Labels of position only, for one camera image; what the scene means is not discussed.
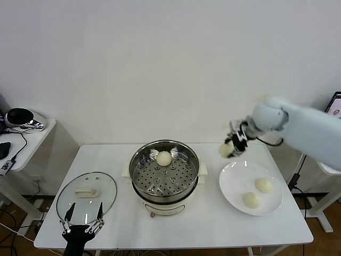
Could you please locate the white side table with mouse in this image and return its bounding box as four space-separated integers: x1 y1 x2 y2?
0 118 58 233

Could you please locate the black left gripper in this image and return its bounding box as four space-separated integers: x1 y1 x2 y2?
60 202 105 256

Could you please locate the grey open laptop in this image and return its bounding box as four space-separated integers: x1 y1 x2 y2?
325 92 341 119

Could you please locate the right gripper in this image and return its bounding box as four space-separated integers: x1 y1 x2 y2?
224 119 250 158

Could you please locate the glass lid with cream handle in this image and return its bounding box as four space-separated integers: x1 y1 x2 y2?
56 171 118 226

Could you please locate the white side table with label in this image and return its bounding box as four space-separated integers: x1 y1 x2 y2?
303 153 341 234

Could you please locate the black computer mouse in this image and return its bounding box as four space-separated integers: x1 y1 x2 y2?
0 142 13 160

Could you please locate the thin black desk cable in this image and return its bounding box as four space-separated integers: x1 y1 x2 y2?
5 127 29 162

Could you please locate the laptop charger cable with adapter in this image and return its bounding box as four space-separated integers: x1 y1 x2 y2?
287 154 307 194

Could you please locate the cream electric cooker base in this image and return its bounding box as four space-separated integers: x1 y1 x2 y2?
121 159 208 220

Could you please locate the white steamed baozi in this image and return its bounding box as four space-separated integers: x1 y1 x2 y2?
254 178 274 194
241 191 263 209
218 142 235 158
156 150 172 166

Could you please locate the white round plate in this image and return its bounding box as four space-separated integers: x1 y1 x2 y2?
219 160 284 216

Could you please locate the perforated steel steamer basket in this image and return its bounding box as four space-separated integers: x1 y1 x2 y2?
129 138 200 197

